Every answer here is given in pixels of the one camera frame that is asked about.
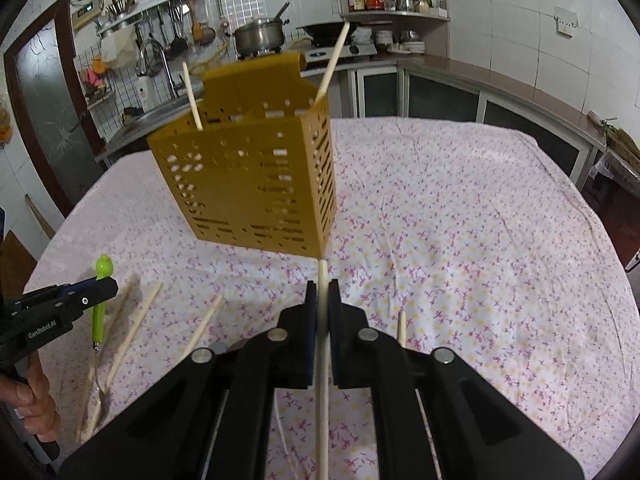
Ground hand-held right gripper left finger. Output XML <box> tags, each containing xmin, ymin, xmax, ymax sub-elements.
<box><xmin>59</xmin><ymin>281</ymin><xmax>319</xmax><ymax>480</ymax></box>

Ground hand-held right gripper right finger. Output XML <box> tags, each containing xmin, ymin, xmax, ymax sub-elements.
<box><xmin>328</xmin><ymin>280</ymin><xmax>584</xmax><ymax>480</ymax></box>

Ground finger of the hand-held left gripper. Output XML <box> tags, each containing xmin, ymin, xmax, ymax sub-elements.
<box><xmin>22</xmin><ymin>281</ymin><xmax>100</xmax><ymax>307</ymax></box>
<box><xmin>54</xmin><ymin>277</ymin><xmax>120</xmax><ymax>322</ymax></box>

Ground green handled metal spoon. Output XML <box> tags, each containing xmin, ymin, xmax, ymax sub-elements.
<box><xmin>90</xmin><ymin>254</ymin><xmax>117</xmax><ymax>426</ymax></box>

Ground yellow perforated utensil holder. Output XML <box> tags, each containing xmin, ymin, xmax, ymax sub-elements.
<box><xmin>147</xmin><ymin>52</ymin><xmax>337</xmax><ymax>257</ymax></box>

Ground person's left hand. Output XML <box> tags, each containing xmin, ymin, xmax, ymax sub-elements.
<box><xmin>0</xmin><ymin>354</ymin><xmax>62</xmax><ymax>442</ymax></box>

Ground floral tablecloth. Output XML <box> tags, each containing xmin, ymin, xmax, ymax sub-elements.
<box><xmin>24</xmin><ymin>117</ymin><xmax>640</xmax><ymax>480</ymax></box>

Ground dark wooden glass door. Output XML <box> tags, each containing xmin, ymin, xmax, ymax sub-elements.
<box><xmin>2</xmin><ymin>0</ymin><xmax>107</xmax><ymax>222</ymax></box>

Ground steel sink faucet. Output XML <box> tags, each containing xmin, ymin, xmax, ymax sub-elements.
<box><xmin>137</xmin><ymin>38</ymin><xmax>179</xmax><ymax>102</ymax></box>

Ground hanging wooden spatula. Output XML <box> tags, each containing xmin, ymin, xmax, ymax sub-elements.
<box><xmin>188</xmin><ymin>0</ymin><xmax>216</xmax><ymax>44</ymax></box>

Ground kitchen counter cabinets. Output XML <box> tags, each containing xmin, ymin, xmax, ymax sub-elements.
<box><xmin>344</xmin><ymin>54</ymin><xmax>609</xmax><ymax>187</ymax></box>

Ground steel cooking pot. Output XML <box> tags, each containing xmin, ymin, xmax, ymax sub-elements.
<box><xmin>232</xmin><ymin>17</ymin><xmax>291</xmax><ymax>57</ymax></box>

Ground steel gas stove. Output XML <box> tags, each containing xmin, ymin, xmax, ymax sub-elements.
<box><xmin>299</xmin><ymin>41</ymin><xmax>379</xmax><ymax>72</ymax></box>

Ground black wok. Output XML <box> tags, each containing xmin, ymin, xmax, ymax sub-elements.
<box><xmin>295</xmin><ymin>19</ymin><xmax>359</xmax><ymax>41</ymax></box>

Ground grey corner shelf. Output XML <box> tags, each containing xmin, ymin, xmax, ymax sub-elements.
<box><xmin>335</xmin><ymin>0</ymin><xmax>451</xmax><ymax>57</ymax></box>

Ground thin white cable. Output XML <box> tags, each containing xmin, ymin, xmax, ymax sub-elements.
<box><xmin>273</xmin><ymin>399</ymin><xmax>302</xmax><ymax>480</ymax></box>

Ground wall utensil rack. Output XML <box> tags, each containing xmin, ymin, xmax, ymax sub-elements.
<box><xmin>96</xmin><ymin>0</ymin><xmax>197</xmax><ymax>37</ymax></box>

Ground white wall socket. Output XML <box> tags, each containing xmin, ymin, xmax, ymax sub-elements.
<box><xmin>554</xmin><ymin>5</ymin><xmax>579</xmax><ymax>37</ymax></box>

